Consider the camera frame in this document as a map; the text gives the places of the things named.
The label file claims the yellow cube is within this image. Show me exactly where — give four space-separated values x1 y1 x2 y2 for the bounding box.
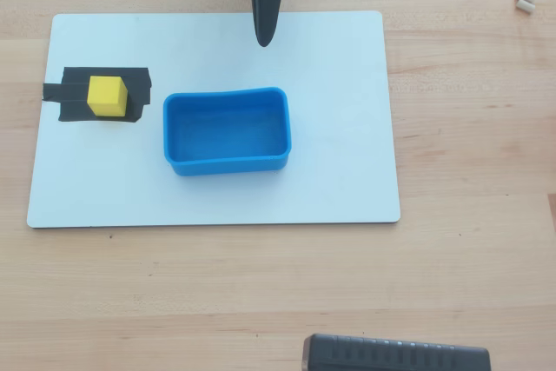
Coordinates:
86 76 129 117

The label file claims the blue rectangular bin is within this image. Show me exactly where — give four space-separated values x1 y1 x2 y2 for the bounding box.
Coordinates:
162 86 293 177

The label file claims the white board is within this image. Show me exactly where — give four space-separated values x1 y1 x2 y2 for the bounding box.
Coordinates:
26 10 401 229

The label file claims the black tape patch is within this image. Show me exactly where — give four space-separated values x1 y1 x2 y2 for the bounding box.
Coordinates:
42 66 153 124

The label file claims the black ribbed device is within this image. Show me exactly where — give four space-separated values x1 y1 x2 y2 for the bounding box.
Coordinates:
301 333 493 371

